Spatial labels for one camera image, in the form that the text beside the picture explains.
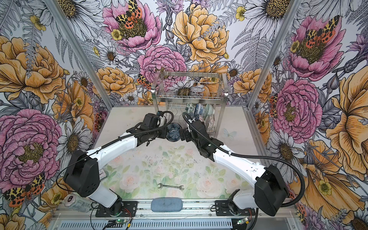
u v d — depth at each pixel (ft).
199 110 3.44
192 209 2.50
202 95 3.79
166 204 2.40
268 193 1.33
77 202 2.16
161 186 2.67
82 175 1.45
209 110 3.44
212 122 3.16
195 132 1.96
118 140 1.81
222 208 2.40
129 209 2.41
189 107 3.45
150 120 2.20
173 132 2.93
